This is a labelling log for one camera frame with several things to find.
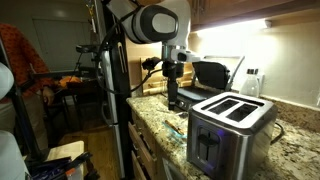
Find silver dishwasher handle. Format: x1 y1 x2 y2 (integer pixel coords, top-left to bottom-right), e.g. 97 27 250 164
162 158 178 180

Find stainless steel toaster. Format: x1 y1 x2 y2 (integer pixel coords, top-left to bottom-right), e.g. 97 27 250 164
186 91 279 180

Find brown bread slice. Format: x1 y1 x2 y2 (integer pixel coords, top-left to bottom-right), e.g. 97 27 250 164
164 119 185 136
174 125 189 138

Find under-cabinet light strip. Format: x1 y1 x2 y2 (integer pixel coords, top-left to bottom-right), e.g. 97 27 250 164
196 18 273 35

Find wooden upper cabinet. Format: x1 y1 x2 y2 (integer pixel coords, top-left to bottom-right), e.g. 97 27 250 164
189 0 320 32

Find clear plastic water bottle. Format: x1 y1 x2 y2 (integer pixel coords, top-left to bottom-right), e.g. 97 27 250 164
239 68 261 98

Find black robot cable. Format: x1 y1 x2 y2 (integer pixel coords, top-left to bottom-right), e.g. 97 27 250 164
94 9 165 96

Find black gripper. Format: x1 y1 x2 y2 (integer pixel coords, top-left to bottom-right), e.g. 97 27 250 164
162 61 185 111

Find clear glass food container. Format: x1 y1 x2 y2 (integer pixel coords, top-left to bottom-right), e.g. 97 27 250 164
161 118 190 144

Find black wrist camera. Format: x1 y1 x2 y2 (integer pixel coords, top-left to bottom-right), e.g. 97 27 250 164
141 56 164 72

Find black device on tripod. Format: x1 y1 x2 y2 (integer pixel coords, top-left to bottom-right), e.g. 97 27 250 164
75 44 102 72

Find wooden lower cabinets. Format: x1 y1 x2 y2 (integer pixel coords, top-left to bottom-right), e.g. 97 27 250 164
127 109 189 180

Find bystander hand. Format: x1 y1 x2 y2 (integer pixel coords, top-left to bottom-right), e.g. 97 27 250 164
42 85 56 107

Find black robot stand column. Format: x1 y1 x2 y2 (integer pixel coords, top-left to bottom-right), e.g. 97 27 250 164
99 0 135 180

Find person in orange shirt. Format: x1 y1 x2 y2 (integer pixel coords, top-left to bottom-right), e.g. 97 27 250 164
0 23 58 152

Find black toaster power cable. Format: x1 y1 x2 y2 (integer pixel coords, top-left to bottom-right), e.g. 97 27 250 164
270 121 286 146

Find black panini grill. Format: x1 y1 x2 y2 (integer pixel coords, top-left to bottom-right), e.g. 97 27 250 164
174 54 246 112

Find dark dining table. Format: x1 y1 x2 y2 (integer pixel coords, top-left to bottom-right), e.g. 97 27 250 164
31 68 103 99

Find light wooden stool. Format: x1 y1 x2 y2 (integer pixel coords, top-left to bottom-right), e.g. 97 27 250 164
46 140 86 165

